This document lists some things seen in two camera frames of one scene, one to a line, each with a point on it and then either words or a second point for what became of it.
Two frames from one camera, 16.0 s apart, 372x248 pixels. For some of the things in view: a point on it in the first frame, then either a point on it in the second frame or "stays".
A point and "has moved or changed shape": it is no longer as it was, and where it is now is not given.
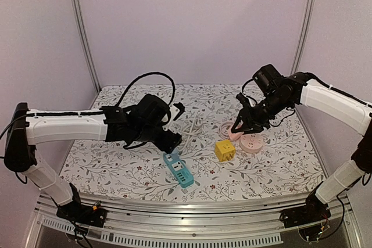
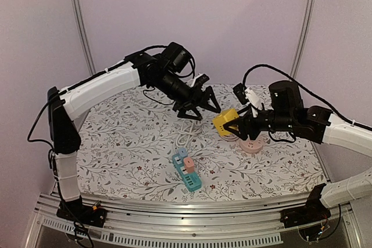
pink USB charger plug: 234,136 has moved or changed shape
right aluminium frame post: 307,24 stays
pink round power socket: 251,143 stays
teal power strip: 179,169 has moved or changed shape
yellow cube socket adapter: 224,150 -> 225,115
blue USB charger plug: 175,154 -> 182,151
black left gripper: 170,143 -> 193,101
